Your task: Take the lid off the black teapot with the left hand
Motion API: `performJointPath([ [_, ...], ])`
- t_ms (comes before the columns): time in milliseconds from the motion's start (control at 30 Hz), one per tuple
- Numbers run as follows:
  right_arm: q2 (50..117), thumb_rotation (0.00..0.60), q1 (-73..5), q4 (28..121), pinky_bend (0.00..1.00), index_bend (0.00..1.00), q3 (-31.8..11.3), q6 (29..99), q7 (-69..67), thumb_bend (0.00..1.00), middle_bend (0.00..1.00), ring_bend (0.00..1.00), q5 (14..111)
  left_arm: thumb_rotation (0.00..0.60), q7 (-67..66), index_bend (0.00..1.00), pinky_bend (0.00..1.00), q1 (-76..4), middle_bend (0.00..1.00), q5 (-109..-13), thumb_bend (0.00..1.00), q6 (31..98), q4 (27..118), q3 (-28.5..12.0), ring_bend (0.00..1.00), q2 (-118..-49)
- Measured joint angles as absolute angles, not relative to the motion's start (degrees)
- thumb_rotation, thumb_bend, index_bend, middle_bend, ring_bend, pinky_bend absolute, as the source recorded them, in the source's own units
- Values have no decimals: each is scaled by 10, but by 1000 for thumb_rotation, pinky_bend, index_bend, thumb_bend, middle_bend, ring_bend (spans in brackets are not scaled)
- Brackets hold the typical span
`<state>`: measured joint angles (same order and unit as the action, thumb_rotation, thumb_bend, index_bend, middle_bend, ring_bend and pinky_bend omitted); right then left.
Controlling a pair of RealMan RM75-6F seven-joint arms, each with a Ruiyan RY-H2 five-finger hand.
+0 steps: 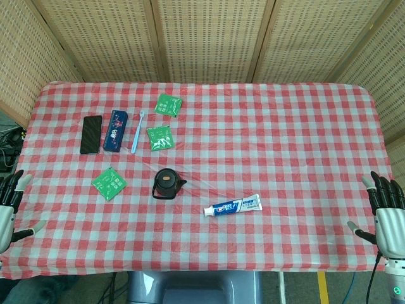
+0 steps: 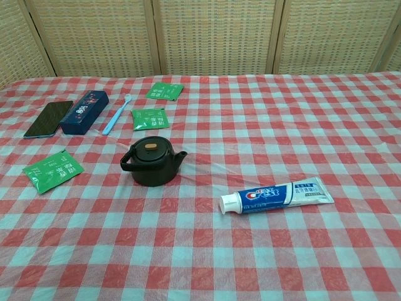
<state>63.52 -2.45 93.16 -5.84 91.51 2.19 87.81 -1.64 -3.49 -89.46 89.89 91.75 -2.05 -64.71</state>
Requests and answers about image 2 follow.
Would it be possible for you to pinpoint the woven bamboo folding screen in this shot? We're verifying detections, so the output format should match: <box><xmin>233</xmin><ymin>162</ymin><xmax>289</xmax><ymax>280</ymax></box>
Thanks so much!
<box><xmin>0</xmin><ymin>0</ymin><xmax>401</xmax><ymax>90</ymax></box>

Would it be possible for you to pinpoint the red white checkered tablecloth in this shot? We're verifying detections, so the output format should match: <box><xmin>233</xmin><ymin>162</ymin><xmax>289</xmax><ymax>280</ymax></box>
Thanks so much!
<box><xmin>0</xmin><ymin>71</ymin><xmax>401</xmax><ymax>301</ymax></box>

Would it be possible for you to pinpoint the black smartphone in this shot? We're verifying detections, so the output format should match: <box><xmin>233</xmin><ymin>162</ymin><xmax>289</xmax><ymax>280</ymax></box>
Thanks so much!
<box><xmin>23</xmin><ymin>100</ymin><xmax>74</xmax><ymax>139</ymax></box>

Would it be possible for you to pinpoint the Crest toothpaste tube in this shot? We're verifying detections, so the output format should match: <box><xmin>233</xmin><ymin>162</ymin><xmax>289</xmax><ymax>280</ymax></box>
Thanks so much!
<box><xmin>219</xmin><ymin>176</ymin><xmax>335</xmax><ymax>215</ymax></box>

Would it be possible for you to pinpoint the dark blue toothpaste box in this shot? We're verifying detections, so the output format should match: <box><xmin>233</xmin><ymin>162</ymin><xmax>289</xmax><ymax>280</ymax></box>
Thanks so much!
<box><xmin>59</xmin><ymin>90</ymin><xmax>110</xmax><ymax>136</ymax></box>

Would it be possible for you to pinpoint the black teapot lid wooden knob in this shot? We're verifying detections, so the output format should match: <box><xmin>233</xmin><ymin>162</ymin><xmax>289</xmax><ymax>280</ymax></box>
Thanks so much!
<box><xmin>134</xmin><ymin>138</ymin><xmax>168</xmax><ymax>161</ymax></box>

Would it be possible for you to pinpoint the green tea sachet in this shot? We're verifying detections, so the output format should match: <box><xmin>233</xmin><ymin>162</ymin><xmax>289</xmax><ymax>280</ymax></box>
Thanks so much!
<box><xmin>145</xmin><ymin>82</ymin><xmax>184</xmax><ymax>102</ymax></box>
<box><xmin>22</xmin><ymin>150</ymin><xmax>85</xmax><ymax>195</ymax></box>
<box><xmin>130</xmin><ymin>107</ymin><xmax>170</xmax><ymax>131</ymax></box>

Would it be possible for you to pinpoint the black ceramic teapot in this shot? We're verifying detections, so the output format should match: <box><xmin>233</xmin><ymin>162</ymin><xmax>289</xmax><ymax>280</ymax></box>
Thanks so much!
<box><xmin>120</xmin><ymin>137</ymin><xmax>189</xmax><ymax>187</ymax></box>

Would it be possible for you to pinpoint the light blue toothbrush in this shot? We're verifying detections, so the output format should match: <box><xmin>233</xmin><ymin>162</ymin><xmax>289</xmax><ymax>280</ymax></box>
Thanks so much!
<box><xmin>102</xmin><ymin>94</ymin><xmax>133</xmax><ymax>136</ymax></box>

